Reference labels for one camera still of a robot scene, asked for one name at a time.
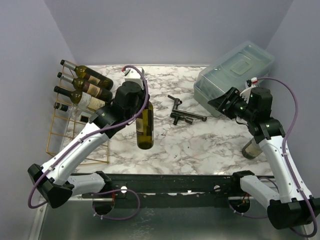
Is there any green wine bottle white label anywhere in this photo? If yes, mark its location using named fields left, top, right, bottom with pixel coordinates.
left=53, top=86, right=113, bottom=111

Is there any green wine bottle brown label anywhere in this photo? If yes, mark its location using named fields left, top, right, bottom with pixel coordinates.
left=57, top=72, right=113, bottom=103

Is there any clear square glass bottle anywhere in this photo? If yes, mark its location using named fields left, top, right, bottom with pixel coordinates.
left=53, top=102, right=94, bottom=123

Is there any green wine bottle silver neck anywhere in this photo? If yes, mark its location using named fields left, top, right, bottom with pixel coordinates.
left=60, top=59, right=114, bottom=91

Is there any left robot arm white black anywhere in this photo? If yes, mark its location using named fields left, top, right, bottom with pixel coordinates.
left=27, top=80, right=149, bottom=209

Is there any green wine bottle near arm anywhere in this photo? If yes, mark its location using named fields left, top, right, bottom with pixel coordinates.
left=241, top=138, right=263, bottom=160

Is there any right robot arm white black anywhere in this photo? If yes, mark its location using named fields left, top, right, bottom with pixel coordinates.
left=208, top=87, right=320, bottom=230

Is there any clear plastic storage box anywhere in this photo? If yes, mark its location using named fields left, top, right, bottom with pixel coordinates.
left=193, top=41, right=275, bottom=117

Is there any dark metal lever corkscrew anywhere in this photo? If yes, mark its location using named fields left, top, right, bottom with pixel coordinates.
left=167, top=94, right=208, bottom=122

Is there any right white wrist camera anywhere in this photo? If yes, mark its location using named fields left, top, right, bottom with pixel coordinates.
left=240, top=77, right=258, bottom=99

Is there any black T-handle corkscrew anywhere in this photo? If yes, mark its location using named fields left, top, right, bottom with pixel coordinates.
left=170, top=112, right=194, bottom=125

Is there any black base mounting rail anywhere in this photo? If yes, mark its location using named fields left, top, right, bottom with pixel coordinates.
left=51, top=172, right=281, bottom=210

